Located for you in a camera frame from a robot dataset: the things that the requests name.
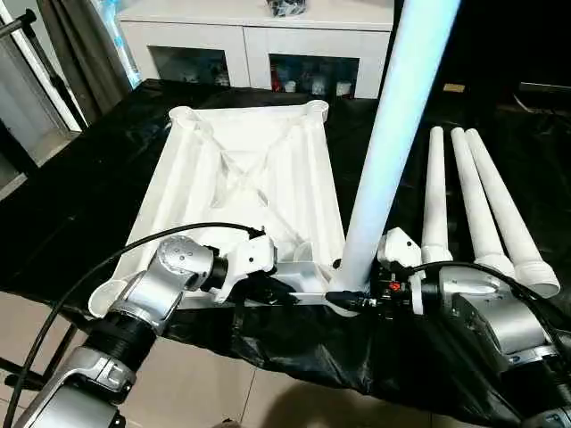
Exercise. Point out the grey curtain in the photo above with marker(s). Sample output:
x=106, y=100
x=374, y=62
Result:
x=85, y=53

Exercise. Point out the white plastic table leg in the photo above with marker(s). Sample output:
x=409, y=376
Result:
x=436, y=191
x=477, y=200
x=508, y=209
x=388, y=134

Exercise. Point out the small tan tag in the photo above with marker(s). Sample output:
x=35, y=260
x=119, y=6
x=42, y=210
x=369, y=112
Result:
x=453, y=87

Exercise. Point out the black folding table frame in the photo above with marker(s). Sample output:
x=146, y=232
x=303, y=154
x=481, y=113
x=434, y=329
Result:
x=27, y=374

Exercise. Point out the white plastic table top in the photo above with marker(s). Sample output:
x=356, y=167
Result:
x=250, y=178

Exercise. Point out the long black bar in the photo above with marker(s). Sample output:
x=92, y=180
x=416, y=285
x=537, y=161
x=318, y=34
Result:
x=546, y=87

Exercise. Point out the white cup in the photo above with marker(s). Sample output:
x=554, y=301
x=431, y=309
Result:
x=317, y=86
x=342, y=88
x=290, y=86

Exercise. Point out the black mat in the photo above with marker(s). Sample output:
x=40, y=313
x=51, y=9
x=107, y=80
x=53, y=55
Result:
x=334, y=352

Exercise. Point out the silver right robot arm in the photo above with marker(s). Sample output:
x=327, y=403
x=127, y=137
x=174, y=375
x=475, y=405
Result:
x=499, y=316

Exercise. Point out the white cabinet with glass doors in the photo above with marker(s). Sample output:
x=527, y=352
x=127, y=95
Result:
x=250, y=35

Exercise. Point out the black and white stand pole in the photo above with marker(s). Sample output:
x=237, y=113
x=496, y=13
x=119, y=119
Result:
x=44, y=67

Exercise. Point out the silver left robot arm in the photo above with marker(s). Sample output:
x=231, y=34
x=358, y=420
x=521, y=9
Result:
x=169, y=276

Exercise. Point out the grey speckled ornament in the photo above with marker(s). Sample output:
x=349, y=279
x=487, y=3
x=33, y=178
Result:
x=287, y=4

